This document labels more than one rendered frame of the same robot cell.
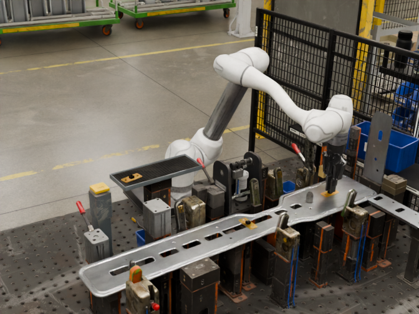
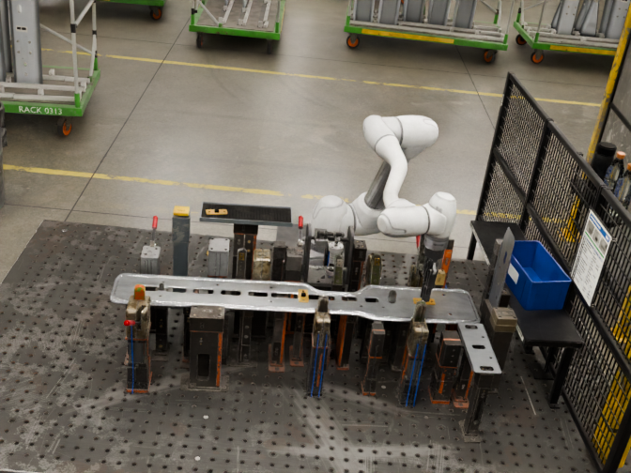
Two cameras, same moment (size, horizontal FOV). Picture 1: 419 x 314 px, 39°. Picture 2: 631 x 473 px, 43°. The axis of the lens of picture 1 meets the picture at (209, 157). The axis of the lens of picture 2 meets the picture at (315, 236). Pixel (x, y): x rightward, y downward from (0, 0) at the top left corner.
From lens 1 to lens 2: 148 cm
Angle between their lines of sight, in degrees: 26
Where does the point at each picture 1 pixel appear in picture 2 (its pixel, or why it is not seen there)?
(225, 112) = (381, 180)
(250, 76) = (383, 145)
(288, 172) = (469, 276)
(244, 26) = not seen: outside the picture
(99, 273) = (130, 283)
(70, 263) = not seen: hidden behind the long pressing
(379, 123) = (507, 243)
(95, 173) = not seen: hidden behind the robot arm
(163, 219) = (218, 259)
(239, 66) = (377, 131)
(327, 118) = (403, 212)
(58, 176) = (300, 206)
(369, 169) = (493, 294)
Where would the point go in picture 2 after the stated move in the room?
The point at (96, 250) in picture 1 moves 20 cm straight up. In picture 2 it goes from (144, 264) to (144, 218)
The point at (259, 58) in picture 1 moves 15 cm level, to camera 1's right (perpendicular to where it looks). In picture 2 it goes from (414, 129) to (448, 141)
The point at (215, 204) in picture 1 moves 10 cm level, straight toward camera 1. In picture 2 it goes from (288, 267) to (273, 277)
